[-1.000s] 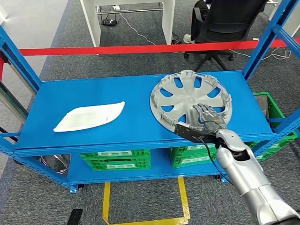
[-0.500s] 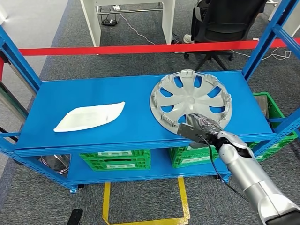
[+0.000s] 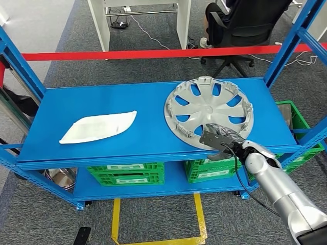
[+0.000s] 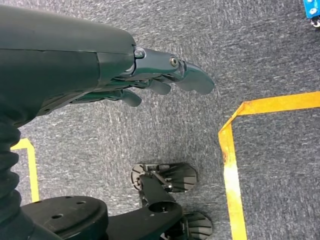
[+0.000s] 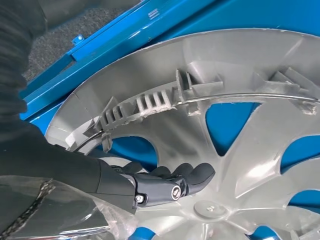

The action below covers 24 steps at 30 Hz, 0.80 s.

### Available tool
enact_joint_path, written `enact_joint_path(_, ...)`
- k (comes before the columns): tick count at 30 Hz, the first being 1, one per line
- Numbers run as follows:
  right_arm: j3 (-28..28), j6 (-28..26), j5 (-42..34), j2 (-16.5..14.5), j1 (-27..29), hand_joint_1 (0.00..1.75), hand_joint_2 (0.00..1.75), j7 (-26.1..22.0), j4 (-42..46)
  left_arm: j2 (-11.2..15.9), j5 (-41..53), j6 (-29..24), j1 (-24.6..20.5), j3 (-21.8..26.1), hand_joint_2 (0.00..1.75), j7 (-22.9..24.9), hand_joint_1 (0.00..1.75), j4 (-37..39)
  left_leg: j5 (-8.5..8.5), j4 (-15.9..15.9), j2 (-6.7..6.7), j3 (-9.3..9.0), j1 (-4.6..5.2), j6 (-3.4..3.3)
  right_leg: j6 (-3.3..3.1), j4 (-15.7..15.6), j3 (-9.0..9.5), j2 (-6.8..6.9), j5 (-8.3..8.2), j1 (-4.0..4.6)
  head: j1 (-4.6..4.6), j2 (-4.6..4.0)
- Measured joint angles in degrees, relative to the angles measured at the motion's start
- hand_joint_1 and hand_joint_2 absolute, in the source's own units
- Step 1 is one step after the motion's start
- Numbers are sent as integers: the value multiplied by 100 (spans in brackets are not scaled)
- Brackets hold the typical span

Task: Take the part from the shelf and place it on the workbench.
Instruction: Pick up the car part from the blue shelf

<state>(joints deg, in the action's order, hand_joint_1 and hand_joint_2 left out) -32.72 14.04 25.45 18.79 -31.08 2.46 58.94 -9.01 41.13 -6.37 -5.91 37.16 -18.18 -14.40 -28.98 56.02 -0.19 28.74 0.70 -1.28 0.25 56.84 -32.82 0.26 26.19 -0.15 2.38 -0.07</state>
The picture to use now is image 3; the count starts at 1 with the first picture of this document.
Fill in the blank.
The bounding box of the red barrier belt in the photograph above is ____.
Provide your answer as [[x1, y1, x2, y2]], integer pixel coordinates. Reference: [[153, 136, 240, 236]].
[[0, 62, 6, 89], [22, 42, 327, 62]]

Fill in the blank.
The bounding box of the black office chair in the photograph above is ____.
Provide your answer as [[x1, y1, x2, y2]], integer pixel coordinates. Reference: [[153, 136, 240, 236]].
[[200, 0, 293, 79]]

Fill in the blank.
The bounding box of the blue metal shelf rack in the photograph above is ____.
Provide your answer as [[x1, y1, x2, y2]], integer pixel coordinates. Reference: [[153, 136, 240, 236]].
[[0, 0, 327, 212]]

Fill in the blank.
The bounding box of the yellow floor tape outline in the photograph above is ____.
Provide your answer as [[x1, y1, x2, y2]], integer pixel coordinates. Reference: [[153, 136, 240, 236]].
[[111, 193, 208, 245]]

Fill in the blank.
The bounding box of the chrome stanchion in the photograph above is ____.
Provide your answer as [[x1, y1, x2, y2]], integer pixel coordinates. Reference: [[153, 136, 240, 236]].
[[0, 88, 31, 134], [0, 56, 77, 192]]

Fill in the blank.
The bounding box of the white cabinet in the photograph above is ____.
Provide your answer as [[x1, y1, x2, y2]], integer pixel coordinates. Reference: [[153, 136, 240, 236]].
[[292, 0, 327, 43]]

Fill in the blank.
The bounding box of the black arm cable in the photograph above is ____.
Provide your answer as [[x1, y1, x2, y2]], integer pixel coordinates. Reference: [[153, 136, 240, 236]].
[[221, 143, 282, 218]]

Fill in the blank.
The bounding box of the white desk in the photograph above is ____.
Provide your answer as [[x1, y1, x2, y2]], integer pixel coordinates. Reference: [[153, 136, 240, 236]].
[[87, 0, 192, 52]]

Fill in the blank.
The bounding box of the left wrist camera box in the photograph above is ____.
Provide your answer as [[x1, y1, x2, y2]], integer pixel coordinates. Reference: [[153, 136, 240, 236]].
[[73, 227, 92, 245]]

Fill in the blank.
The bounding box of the brown cardboard sheet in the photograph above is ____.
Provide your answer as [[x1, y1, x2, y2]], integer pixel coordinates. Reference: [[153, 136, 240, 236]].
[[277, 104, 294, 129]]

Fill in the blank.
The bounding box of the person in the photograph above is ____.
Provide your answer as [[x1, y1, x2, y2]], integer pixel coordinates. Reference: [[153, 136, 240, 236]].
[[2, 86, 39, 117], [199, 0, 237, 49]]

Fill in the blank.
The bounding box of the grey plastic wheel hubcap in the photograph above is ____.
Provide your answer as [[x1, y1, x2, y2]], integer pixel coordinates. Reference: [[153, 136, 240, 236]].
[[164, 76, 254, 151]]

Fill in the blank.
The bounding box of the black device under desk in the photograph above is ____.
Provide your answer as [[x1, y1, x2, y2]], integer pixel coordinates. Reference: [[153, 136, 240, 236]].
[[110, 17, 129, 30]]

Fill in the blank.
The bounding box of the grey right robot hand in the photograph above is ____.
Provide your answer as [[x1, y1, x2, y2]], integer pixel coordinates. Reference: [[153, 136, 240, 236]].
[[205, 123, 246, 162]]

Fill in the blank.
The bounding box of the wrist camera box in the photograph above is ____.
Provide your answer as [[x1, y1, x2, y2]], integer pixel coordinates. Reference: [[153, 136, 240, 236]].
[[73, 227, 92, 245], [199, 130, 233, 152]]

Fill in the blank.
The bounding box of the white plastic car trim part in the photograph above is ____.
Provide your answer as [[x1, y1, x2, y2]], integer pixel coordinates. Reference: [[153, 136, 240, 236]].
[[59, 110, 137, 145]]

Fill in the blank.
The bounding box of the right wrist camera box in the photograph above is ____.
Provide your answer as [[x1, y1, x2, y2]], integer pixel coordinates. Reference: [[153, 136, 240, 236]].
[[199, 130, 233, 152]]

